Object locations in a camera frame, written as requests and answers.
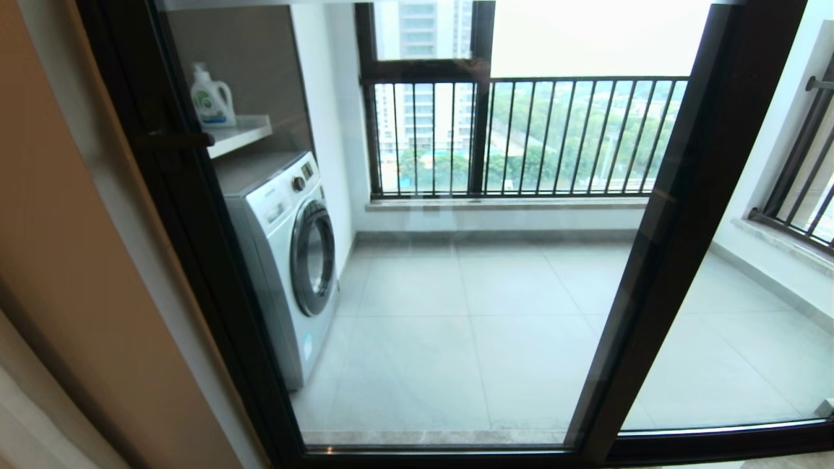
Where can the dark framed sliding glass door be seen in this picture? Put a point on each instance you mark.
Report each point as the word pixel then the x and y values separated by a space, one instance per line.
pixel 684 228

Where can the grey stone window sill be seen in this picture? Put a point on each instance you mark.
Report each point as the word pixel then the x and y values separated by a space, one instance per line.
pixel 508 202
pixel 782 246

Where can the white front-load washing machine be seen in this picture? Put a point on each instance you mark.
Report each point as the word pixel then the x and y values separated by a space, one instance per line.
pixel 280 293

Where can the high-rise apartment building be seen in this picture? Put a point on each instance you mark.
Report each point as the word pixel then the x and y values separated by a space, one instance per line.
pixel 420 26

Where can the black balcony railing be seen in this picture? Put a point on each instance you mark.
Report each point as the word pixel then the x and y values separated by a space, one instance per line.
pixel 586 79

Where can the white laundry detergent bottle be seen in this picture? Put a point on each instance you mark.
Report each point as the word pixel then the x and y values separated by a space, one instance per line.
pixel 212 104

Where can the black window guard railing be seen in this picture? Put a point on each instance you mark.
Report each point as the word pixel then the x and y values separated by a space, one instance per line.
pixel 788 229

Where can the cream curtain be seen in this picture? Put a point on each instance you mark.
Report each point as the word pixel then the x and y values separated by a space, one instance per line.
pixel 32 436

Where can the black window frame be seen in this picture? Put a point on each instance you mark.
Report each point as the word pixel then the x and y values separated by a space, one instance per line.
pixel 423 69

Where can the white wall shelf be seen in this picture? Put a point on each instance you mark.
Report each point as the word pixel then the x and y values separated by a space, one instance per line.
pixel 238 133

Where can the dark sliding door frame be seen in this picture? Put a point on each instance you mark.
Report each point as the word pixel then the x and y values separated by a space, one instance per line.
pixel 91 16

